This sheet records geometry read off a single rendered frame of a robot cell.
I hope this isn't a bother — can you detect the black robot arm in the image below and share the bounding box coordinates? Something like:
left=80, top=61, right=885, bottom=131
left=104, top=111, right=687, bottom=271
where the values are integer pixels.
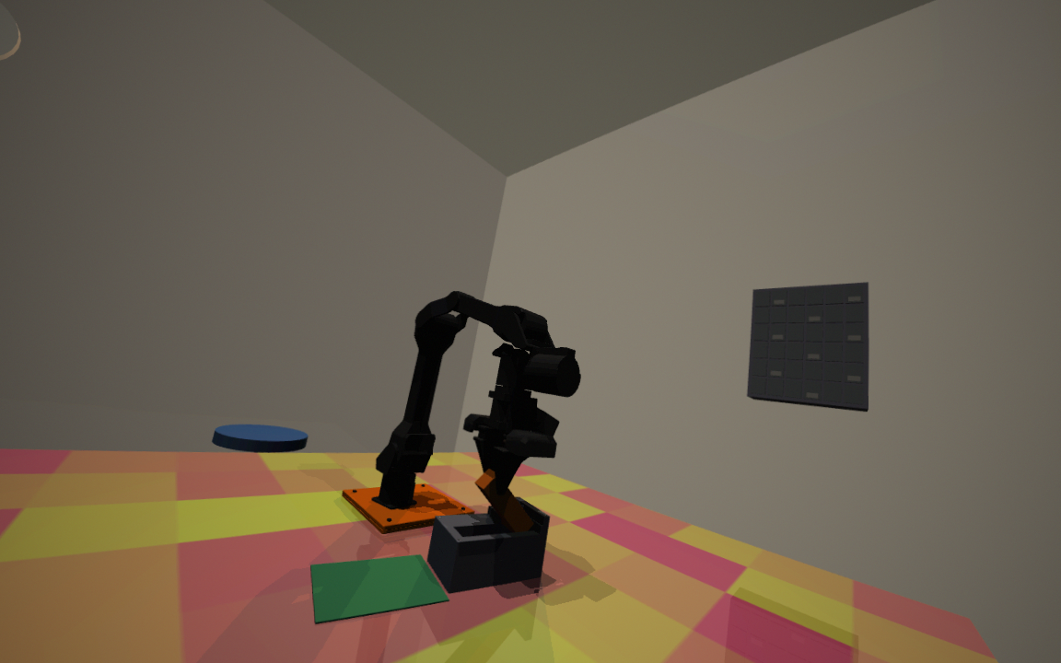
left=371, top=291, right=581, bottom=509

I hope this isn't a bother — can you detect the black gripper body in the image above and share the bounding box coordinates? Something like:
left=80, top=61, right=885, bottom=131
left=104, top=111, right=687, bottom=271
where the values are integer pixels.
left=462, top=385, right=557, bottom=458

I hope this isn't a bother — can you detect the orange l-shaped part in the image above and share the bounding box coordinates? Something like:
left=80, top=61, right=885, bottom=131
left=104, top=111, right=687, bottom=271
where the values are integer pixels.
left=475, top=469, right=534, bottom=533

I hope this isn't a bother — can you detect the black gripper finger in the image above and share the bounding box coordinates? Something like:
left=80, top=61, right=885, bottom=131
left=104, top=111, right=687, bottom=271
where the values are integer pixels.
left=493, top=447, right=528, bottom=495
left=473, top=436, right=506, bottom=473

